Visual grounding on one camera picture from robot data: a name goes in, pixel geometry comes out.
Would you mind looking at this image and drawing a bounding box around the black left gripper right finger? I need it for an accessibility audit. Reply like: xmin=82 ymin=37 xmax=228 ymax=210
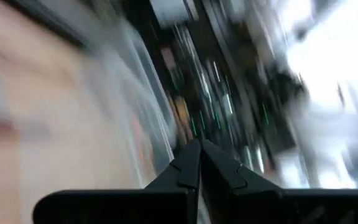
xmin=201 ymin=139 xmax=358 ymax=224

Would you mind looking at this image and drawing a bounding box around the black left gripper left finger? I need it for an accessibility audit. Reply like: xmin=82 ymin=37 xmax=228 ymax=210
xmin=32 ymin=139 xmax=202 ymax=224

